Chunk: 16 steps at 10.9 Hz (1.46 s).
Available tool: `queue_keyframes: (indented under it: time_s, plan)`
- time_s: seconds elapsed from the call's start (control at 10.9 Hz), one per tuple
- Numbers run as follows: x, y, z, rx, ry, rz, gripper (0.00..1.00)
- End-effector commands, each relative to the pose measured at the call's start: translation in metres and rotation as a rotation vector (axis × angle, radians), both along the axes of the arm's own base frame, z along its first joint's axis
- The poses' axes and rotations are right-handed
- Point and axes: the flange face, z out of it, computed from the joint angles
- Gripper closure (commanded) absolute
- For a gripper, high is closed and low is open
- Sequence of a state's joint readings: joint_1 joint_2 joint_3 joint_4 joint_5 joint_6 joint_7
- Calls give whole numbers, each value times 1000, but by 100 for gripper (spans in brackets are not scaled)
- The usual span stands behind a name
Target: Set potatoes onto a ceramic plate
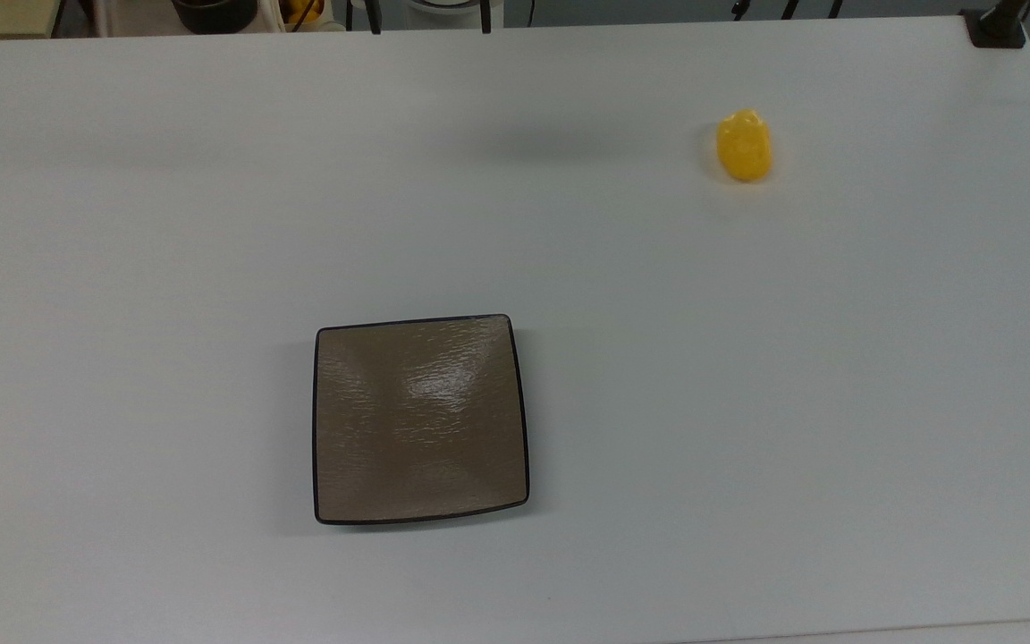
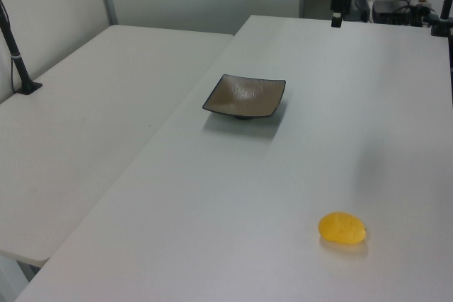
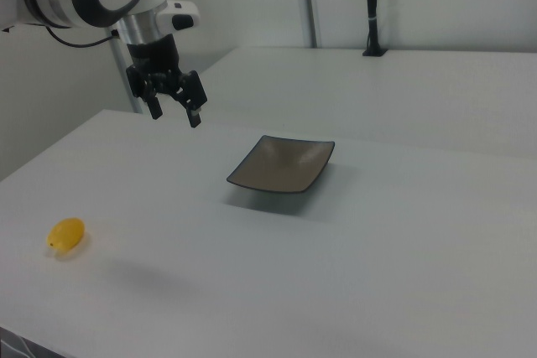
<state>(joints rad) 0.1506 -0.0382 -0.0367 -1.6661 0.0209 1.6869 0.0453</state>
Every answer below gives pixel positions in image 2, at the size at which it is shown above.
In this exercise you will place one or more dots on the yellow potato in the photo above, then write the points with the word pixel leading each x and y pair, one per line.
pixel 341 227

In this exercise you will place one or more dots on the square brown ceramic plate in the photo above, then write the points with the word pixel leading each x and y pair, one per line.
pixel 244 96

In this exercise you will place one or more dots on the black equipment box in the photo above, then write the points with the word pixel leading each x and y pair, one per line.
pixel 391 11

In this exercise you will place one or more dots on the black camera pole with base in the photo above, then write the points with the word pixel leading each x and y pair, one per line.
pixel 16 58

